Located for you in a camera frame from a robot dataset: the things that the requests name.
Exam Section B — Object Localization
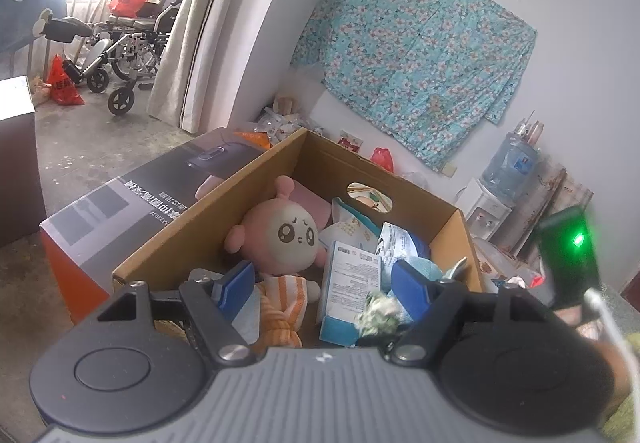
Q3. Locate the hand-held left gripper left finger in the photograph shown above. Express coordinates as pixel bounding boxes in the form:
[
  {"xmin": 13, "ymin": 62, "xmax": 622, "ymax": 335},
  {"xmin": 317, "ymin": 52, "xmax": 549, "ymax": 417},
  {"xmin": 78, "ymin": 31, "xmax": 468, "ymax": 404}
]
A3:
[{"xmin": 97, "ymin": 260, "xmax": 257, "ymax": 364}]

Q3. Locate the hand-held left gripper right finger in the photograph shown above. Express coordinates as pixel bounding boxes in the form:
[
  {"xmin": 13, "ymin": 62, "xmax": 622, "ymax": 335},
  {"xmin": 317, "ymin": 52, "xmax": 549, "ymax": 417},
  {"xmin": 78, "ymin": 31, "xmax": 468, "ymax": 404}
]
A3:
[{"xmin": 390, "ymin": 259, "xmax": 551, "ymax": 366}]

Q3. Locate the green white floral cloth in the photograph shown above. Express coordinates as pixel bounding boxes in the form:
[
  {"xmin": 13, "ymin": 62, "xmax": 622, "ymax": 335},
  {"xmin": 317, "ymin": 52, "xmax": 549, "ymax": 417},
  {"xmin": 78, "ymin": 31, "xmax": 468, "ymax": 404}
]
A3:
[{"xmin": 354, "ymin": 292, "xmax": 401, "ymax": 338}]

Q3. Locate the blue white paper box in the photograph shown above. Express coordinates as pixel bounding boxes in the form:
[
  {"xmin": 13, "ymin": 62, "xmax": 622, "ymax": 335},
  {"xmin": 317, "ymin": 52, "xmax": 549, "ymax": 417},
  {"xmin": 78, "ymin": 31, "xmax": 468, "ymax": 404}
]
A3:
[{"xmin": 317, "ymin": 240, "xmax": 383, "ymax": 349}]

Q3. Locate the pink plush toy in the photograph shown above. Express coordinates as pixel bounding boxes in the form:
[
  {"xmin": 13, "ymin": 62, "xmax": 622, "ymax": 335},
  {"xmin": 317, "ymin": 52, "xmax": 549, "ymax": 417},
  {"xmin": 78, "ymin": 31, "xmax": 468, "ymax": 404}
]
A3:
[{"xmin": 223, "ymin": 175, "xmax": 333, "ymax": 349}]

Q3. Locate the white teal cotton swab bag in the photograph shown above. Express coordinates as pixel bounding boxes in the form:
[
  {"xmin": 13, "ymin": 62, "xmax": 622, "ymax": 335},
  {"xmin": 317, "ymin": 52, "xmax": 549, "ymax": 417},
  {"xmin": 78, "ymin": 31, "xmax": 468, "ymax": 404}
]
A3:
[{"xmin": 320, "ymin": 197, "xmax": 383, "ymax": 256}]

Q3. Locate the pink cloth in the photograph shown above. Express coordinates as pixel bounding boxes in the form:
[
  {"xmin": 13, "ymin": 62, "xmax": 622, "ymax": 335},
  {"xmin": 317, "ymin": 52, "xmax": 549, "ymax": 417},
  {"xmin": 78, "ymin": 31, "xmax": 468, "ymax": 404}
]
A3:
[{"xmin": 292, "ymin": 183, "xmax": 335, "ymax": 226}]

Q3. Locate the brown cardboard box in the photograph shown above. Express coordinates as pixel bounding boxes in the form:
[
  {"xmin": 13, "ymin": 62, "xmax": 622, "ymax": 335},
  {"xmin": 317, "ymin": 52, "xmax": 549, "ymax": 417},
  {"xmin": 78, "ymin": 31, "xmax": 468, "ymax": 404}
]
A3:
[{"xmin": 111, "ymin": 127, "xmax": 485, "ymax": 349}]

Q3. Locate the person's right forearm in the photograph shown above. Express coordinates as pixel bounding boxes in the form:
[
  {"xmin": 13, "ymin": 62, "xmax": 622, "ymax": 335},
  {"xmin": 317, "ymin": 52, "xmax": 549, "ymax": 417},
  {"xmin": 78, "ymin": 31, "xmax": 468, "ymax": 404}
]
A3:
[{"xmin": 575, "ymin": 323, "xmax": 640, "ymax": 443}]

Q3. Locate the white blue printed packet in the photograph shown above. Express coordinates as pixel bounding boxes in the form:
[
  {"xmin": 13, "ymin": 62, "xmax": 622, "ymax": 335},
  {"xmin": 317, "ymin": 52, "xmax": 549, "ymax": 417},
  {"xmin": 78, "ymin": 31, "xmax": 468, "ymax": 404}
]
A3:
[{"xmin": 375, "ymin": 222, "xmax": 431, "ymax": 269}]

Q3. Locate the white water dispenser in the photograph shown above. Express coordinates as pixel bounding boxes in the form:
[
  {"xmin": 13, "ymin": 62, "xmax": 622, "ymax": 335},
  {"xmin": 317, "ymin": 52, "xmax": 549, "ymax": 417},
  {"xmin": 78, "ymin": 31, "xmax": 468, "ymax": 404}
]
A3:
[{"xmin": 452, "ymin": 178, "xmax": 516, "ymax": 241}]

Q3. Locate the blue water jug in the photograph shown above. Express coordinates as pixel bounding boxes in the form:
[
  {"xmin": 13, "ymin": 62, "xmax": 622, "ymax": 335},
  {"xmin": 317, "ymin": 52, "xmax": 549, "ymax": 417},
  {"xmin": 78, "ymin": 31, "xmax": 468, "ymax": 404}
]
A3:
[{"xmin": 482, "ymin": 132, "xmax": 541, "ymax": 201}]

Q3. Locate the large printed carton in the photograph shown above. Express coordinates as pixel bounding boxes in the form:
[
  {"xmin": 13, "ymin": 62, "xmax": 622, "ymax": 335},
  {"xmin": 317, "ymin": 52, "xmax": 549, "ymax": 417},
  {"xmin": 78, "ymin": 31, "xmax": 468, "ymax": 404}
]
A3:
[{"xmin": 39, "ymin": 125, "xmax": 301, "ymax": 326}]

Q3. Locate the orange snack packet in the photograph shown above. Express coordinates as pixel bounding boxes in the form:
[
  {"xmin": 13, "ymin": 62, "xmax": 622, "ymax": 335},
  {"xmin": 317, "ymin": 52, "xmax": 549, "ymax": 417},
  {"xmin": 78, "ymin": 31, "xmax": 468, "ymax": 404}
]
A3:
[{"xmin": 234, "ymin": 132, "xmax": 273, "ymax": 151}]

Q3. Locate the red packet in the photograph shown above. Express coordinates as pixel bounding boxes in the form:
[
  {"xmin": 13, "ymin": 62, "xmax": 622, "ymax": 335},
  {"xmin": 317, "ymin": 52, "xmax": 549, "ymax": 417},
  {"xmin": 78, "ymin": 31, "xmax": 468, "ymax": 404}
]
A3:
[{"xmin": 339, "ymin": 130, "xmax": 365, "ymax": 152}]

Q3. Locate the pile of clear packets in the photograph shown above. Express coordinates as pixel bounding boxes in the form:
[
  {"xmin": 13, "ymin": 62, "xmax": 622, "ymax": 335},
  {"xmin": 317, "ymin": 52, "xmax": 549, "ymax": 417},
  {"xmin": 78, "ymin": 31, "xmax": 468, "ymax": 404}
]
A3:
[{"xmin": 255, "ymin": 95, "xmax": 311, "ymax": 138}]

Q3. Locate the folding wheelchair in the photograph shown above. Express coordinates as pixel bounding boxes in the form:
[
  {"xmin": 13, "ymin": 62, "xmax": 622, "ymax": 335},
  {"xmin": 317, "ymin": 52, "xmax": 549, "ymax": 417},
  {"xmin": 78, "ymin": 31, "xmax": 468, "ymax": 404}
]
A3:
[{"xmin": 32, "ymin": 0, "xmax": 201, "ymax": 116}]

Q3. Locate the small red bag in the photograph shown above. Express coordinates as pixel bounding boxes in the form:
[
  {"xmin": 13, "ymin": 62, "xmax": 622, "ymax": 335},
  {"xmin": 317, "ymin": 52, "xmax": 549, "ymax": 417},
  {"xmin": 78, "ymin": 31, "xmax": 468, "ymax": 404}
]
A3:
[{"xmin": 46, "ymin": 54, "xmax": 86, "ymax": 106}]

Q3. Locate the white curtain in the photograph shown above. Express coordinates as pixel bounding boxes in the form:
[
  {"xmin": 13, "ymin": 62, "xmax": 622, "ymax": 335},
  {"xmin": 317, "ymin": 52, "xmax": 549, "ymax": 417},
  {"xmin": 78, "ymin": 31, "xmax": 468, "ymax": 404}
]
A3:
[{"xmin": 147, "ymin": 0, "xmax": 308, "ymax": 134}]

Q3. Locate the teal floral wall cloth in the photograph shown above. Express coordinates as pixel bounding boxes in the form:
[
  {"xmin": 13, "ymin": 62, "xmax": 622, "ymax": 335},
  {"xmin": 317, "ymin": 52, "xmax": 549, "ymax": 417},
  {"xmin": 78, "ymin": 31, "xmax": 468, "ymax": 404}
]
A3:
[{"xmin": 290, "ymin": 0, "xmax": 538, "ymax": 171}]

